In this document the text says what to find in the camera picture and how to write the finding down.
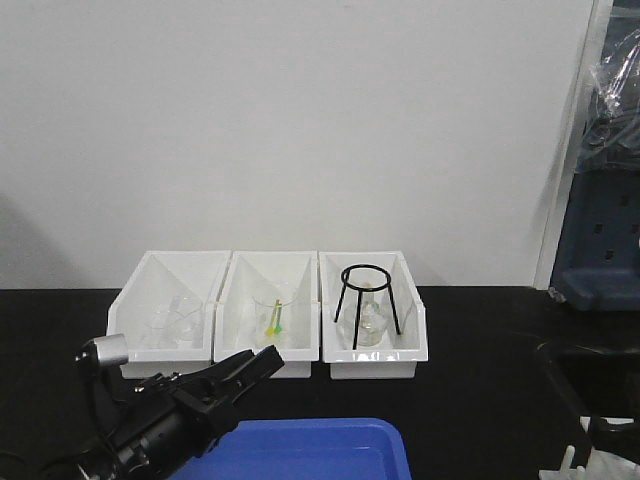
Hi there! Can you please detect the white test tube rack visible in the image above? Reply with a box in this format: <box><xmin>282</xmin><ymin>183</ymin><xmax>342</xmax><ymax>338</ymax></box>
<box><xmin>538</xmin><ymin>416</ymin><xmax>639</xmax><ymax>479</ymax></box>

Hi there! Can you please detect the blue grey pegboard drying rack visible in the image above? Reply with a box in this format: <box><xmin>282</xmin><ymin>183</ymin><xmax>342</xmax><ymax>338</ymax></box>
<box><xmin>550</xmin><ymin>170</ymin><xmax>639</xmax><ymax>311</ymax></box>

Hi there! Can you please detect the blue plastic tray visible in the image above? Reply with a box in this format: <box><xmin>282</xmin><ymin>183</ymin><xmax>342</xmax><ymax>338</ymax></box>
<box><xmin>172</xmin><ymin>418</ymin><xmax>412</xmax><ymax>479</ymax></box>

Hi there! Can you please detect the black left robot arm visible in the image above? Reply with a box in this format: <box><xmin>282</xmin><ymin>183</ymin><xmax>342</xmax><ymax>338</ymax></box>
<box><xmin>39</xmin><ymin>339</ymin><xmax>284</xmax><ymax>479</ymax></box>

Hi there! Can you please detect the left white storage bin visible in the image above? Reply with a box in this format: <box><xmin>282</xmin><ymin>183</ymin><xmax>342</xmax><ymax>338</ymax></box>
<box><xmin>107</xmin><ymin>250</ymin><xmax>231</xmax><ymax>379</ymax></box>

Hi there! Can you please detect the middle white storage bin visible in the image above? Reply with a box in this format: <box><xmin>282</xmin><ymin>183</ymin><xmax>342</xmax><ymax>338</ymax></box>
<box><xmin>213</xmin><ymin>251</ymin><xmax>320</xmax><ymax>379</ymax></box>

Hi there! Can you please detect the beaker with yellow green droppers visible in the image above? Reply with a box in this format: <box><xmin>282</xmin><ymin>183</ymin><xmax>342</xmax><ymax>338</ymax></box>
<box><xmin>253</xmin><ymin>291</ymin><xmax>294</xmax><ymax>349</ymax></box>

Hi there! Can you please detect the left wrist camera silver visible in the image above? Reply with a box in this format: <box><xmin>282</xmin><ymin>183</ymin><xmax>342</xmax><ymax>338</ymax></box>
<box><xmin>75</xmin><ymin>333</ymin><xmax>129</xmax><ymax>369</ymax></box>

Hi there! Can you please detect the clear crumpled plastic wrap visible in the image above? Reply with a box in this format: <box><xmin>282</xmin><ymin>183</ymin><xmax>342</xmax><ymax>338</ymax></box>
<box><xmin>576</xmin><ymin>7</ymin><xmax>639</xmax><ymax>173</ymax></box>

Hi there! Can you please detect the clear beaker in left bin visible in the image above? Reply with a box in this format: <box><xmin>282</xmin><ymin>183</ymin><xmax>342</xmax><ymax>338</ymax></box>
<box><xmin>141</xmin><ymin>295</ymin><xmax>202</xmax><ymax>350</ymax></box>

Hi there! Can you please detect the black sink basin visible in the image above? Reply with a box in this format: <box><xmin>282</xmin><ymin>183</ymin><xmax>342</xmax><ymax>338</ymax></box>
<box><xmin>536</xmin><ymin>342</ymin><xmax>639</xmax><ymax>419</ymax></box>

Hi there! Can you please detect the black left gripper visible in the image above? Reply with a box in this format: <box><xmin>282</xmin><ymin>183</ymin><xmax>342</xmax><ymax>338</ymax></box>
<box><xmin>132</xmin><ymin>345</ymin><xmax>284</xmax><ymax>458</ymax></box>

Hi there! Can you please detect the glass flask under tripod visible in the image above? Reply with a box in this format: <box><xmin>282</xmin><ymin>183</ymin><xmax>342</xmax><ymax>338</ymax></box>
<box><xmin>334</xmin><ymin>282</ymin><xmax>389</xmax><ymax>350</ymax></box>

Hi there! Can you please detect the white storage bin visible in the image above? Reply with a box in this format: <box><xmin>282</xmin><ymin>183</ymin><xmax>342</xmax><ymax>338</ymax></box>
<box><xmin>319</xmin><ymin>251</ymin><xmax>429</xmax><ymax>380</ymax></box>
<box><xmin>107</xmin><ymin>250</ymin><xmax>231</xmax><ymax>379</ymax></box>
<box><xmin>213</xmin><ymin>251</ymin><xmax>320</xmax><ymax>379</ymax></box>

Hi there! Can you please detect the black metal tripod stand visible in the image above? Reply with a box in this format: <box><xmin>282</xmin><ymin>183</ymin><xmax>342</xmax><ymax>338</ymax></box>
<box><xmin>333</xmin><ymin>263</ymin><xmax>402</xmax><ymax>350</ymax></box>

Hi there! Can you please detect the right white storage bin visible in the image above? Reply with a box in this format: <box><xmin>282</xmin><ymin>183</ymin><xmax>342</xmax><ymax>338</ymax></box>
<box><xmin>319</xmin><ymin>251</ymin><xmax>429</xmax><ymax>380</ymax></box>

